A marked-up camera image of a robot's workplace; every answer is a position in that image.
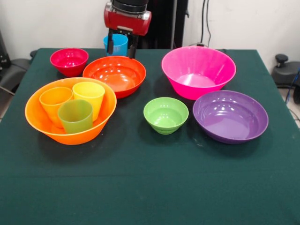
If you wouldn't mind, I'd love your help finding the black chair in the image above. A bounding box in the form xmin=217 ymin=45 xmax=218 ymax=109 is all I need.
xmin=0 ymin=30 xmax=31 ymax=93

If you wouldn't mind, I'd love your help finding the large orange bowl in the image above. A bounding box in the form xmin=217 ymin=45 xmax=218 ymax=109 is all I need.
xmin=24 ymin=77 xmax=117 ymax=146

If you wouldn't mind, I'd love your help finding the yellow cup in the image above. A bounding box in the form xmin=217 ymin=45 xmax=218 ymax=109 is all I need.
xmin=72 ymin=82 xmax=105 ymax=122

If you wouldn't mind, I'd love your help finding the large pink bowl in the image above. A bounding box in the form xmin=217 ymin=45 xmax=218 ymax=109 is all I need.
xmin=161 ymin=45 xmax=237 ymax=101

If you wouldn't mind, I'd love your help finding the green cup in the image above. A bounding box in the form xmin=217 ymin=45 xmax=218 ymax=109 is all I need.
xmin=57 ymin=99 xmax=93 ymax=135

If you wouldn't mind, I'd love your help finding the dark green table cloth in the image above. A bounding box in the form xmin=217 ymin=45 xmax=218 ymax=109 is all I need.
xmin=0 ymin=48 xmax=300 ymax=225

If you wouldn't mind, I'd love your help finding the small crimson bowl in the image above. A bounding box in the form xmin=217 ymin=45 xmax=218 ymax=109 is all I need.
xmin=49 ymin=48 xmax=89 ymax=77

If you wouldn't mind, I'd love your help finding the blue cup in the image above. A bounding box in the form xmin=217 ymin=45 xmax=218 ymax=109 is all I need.
xmin=103 ymin=33 xmax=129 ymax=57

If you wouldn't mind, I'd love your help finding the wide purple bowl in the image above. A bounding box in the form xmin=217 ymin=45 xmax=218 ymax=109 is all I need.
xmin=193 ymin=90 xmax=269 ymax=144

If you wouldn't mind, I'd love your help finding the wide red bowl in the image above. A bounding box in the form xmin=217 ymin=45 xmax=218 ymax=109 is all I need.
xmin=82 ymin=56 xmax=147 ymax=99

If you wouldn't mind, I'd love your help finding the black floor device with knob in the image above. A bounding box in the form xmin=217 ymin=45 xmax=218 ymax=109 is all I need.
xmin=271 ymin=54 xmax=300 ymax=89

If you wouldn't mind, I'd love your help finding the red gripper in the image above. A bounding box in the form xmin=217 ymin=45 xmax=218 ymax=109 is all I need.
xmin=104 ymin=9 xmax=152 ymax=59

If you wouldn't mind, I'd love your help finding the orange cup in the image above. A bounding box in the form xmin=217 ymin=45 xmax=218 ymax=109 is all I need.
xmin=39 ymin=87 xmax=74 ymax=128

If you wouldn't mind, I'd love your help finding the small green bowl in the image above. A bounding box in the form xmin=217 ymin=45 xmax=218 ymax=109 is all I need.
xmin=143 ymin=97 xmax=189 ymax=135

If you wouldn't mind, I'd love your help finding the black hanging cable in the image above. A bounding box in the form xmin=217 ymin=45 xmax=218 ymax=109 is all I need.
xmin=200 ymin=0 xmax=211 ymax=46

